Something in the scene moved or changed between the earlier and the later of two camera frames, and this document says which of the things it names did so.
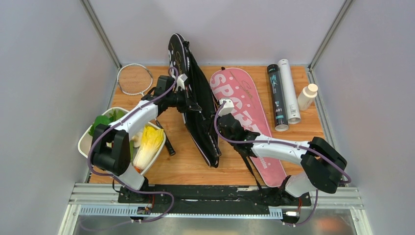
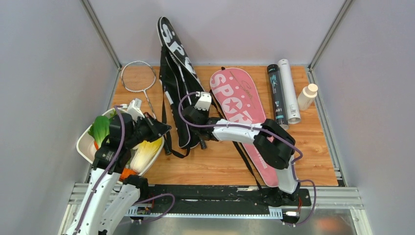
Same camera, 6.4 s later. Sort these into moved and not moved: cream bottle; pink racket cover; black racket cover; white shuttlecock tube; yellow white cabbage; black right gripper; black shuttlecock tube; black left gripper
Moved: black right gripper; black left gripper; black racket cover
Not moved: pink racket cover; white shuttlecock tube; yellow white cabbage; black shuttlecock tube; cream bottle
